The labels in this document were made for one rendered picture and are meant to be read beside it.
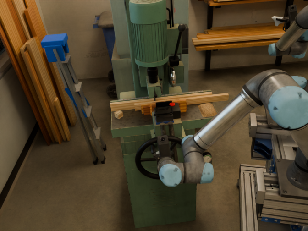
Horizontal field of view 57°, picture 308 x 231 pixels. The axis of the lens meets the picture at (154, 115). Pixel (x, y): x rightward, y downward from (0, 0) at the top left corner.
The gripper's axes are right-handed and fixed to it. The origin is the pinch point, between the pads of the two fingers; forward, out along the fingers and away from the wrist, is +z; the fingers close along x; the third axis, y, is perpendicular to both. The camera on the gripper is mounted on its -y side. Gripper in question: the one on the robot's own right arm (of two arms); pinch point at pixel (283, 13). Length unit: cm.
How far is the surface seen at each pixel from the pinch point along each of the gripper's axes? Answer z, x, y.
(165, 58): -56, -82, -10
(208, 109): -60, -64, 23
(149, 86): -55, -93, 4
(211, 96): -49, -60, 22
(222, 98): -49, -53, 25
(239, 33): 139, 9, 62
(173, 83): -43, -80, 12
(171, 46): -32, -77, -7
